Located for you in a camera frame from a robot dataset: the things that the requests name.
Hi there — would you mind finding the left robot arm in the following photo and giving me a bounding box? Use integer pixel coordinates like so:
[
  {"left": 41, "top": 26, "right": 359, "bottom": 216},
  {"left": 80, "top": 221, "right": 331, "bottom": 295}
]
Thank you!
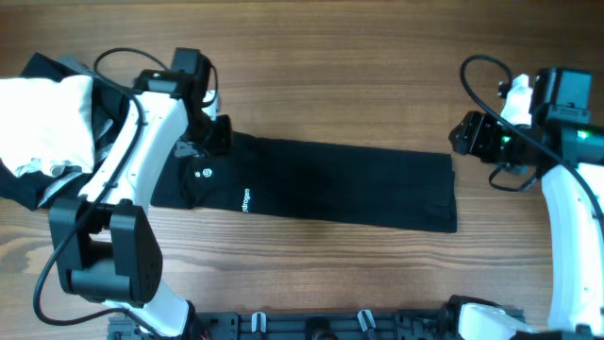
[{"left": 33, "top": 47, "right": 232, "bottom": 339}]

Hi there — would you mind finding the black t-shirt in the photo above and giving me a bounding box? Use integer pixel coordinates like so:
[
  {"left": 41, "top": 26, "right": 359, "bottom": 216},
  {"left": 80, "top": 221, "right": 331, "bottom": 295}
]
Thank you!
[{"left": 151, "top": 132, "right": 458, "bottom": 233}]

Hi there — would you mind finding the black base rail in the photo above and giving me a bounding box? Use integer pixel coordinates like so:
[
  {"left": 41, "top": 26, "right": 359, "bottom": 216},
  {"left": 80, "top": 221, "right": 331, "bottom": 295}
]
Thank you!
[{"left": 107, "top": 309, "right": 528, "bottom": 340}]

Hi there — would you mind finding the black folded garment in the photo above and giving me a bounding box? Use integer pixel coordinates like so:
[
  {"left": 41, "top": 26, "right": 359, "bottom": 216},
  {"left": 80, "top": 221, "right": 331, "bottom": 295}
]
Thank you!
[{"left": 1, "top": 53, "right": 129, "bottom": 211}]

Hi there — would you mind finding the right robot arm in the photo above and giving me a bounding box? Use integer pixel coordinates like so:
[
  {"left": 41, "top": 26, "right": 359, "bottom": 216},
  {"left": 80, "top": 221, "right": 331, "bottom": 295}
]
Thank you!
[{"left": 449, "top": 68, "right": 603, "bottom": 339}]

